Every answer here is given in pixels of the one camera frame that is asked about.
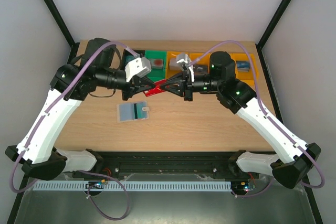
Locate red credit card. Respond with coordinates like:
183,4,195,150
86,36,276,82
143,79,166,97

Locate beige leather card holder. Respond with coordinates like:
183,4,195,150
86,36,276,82
116,100,152,123

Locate blue cards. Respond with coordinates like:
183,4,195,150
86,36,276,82
118,102,148,122

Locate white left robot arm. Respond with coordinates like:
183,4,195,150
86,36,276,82
5,38,155,180

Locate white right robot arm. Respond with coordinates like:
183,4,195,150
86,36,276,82
160,51,321,189

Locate white card in yellow bin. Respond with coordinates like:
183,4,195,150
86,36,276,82
169,58,181,71

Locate grey cards in bin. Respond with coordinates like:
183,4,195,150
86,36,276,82
193,64,208,73

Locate red white card green bin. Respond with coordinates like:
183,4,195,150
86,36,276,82
150,58,164,70

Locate teal card in black bin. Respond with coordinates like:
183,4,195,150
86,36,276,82
125,55,134,64

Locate blue card in bin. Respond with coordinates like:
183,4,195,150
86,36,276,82
236,61,250,72

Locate yellow storage bin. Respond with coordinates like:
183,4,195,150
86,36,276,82
230,53,259,87
165,51,182,79
189,52,211,73

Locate green storage bin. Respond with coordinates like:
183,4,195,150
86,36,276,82
144,50,167,82

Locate black storage bin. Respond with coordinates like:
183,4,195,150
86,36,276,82
121,49,145,70

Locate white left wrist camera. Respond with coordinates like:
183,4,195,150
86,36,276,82
124,57,152,82

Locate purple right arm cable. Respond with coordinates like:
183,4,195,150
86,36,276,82
187,40,326,188

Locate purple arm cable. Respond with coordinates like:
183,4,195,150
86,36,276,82
187,40,326,188
9,41,142,193

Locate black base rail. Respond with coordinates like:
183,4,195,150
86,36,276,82
56,151,274,183

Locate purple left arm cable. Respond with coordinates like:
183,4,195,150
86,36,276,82
9,41,142,193

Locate white slotted cable duct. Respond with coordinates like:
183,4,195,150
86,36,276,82
33,180,231,192

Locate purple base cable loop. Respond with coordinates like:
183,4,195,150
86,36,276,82
86,173,132,219

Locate black frame post right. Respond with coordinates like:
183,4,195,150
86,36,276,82
256,0,292,50

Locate black frame post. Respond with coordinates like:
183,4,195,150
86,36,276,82
43,0,79,50
256,0,292,50

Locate black frame post left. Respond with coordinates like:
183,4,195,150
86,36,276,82
43,0,79,50

